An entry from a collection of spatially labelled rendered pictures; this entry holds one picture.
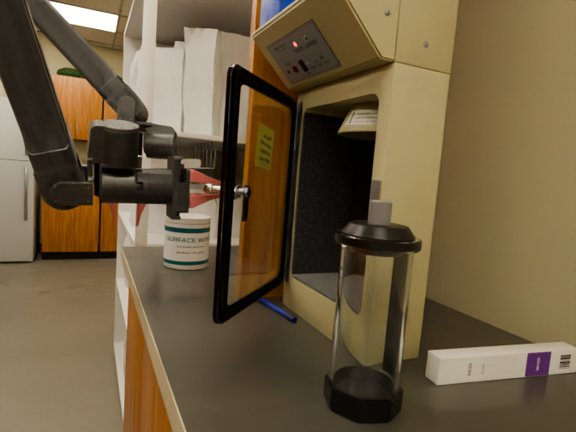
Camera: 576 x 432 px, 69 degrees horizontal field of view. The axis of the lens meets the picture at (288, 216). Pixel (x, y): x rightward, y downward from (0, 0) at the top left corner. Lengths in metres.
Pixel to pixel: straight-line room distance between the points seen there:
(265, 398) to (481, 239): 0.67
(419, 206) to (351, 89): 0.23
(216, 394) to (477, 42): 0.97
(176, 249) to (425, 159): 0.76
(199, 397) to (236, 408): 0.05
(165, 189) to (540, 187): 0.74
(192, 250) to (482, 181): 0.77
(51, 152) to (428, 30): 0.57
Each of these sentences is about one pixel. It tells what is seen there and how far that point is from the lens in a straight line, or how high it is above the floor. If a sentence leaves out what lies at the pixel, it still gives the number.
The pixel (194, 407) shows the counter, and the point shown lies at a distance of 0.58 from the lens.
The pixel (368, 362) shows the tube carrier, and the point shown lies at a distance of 0.54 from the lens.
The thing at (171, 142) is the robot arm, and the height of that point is 1.28.
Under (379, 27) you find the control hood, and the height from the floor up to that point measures 1.45.
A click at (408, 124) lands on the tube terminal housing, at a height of 1.32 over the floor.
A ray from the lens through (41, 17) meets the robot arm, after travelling 1.10.
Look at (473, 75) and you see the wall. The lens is 1.16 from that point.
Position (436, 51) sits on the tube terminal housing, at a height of 1.44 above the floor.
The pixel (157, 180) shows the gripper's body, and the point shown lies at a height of 1.21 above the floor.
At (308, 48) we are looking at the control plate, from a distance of 0.78.
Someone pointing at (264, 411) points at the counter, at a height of 0.94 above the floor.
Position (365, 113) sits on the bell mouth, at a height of 1.35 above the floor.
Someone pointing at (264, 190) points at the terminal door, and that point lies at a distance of 0.78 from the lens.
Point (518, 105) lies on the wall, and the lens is 1.06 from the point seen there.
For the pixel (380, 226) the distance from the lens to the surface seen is 0.52.
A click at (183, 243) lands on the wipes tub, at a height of 1.02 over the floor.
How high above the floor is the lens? 1.24
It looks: 6 degrees down
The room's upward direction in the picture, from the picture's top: 4 degrees clockwise
